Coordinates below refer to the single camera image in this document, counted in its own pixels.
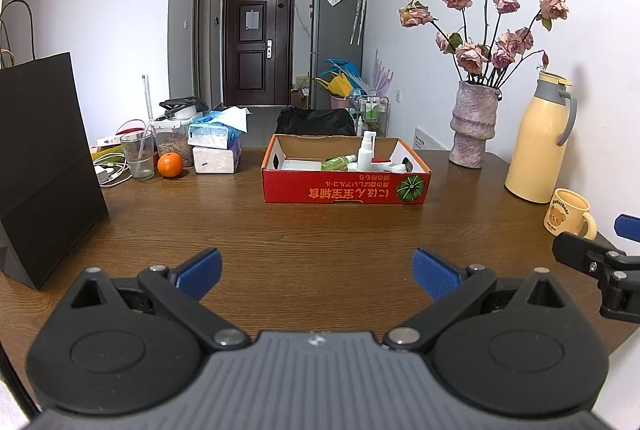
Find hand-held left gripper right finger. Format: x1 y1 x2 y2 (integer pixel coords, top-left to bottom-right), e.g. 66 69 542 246
382 246 568 352

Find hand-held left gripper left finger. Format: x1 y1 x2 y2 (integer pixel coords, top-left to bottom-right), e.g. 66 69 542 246
67 246 252 352

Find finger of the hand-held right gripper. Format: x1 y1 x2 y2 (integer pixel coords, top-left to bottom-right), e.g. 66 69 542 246
615 213 640 242
552 231 640 323

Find red and white lint brush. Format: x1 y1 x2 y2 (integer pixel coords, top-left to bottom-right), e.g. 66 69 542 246
371 157 407 174

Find orange cardboard box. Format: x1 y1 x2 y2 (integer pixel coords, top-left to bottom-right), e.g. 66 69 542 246
262 133 432 206

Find white spray bottle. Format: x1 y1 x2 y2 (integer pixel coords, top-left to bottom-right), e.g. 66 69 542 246
356 131 377 172

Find green plastic bottle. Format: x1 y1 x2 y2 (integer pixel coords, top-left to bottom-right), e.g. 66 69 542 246
320 154 358 172

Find yellow bear mug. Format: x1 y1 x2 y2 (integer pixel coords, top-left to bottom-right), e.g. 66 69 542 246
543 188 598 240

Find orange fruit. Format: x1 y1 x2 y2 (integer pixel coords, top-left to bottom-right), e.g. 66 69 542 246
157 152 183 179

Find yellow thermos jug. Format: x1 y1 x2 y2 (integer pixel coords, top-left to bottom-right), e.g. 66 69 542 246
505 70 578 204

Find purple tissue pack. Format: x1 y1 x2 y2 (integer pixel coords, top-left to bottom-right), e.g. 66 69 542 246
192 144 242 174

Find drinking glass with straw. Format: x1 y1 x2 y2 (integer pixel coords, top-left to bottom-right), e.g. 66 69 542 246
120 130 155 181

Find clear container with white lid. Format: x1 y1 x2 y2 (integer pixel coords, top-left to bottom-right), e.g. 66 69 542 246
151 112 203 168

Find white flat board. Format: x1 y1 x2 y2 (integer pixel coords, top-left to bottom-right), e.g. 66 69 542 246
412 126 448 151

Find blue tissue pack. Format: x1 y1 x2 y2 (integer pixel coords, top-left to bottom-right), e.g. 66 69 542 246
188 106 251 148

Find pink textured vase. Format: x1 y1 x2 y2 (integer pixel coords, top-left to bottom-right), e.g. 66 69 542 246
449 81 501 169

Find black folding stand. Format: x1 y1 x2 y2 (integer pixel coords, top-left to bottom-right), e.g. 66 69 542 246
160 97 207 112

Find metal trolley with bottles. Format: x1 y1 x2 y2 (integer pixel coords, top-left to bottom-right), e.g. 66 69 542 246
352 94 391 137

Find black jacket on chair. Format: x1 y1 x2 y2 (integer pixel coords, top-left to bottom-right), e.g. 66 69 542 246
275 108 357 137

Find black paper bag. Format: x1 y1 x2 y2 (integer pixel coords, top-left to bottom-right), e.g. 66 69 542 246
0 0 110 291

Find purple feathery wings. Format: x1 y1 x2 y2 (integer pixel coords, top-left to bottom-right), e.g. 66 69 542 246
370 49 396 97

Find dark brown entrance door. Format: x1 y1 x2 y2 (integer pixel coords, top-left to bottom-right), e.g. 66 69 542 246
222 0 296 107

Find yellow bag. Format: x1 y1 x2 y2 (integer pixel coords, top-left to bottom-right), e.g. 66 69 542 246
316 75 353 98

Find dried pink rose bouquet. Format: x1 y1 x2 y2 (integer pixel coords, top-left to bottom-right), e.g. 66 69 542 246
398 0 571 88

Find blue plastic stool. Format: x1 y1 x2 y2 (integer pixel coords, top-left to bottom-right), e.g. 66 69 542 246
325 58 361 83

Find grey refrigerator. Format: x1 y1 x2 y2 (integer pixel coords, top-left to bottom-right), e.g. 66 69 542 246
310 0 366 110

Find white folded umbrella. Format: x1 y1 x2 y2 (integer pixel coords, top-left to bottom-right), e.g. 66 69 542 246
350 0 368 46

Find white charger with cables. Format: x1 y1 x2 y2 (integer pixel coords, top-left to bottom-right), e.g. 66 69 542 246
92 152 132 187

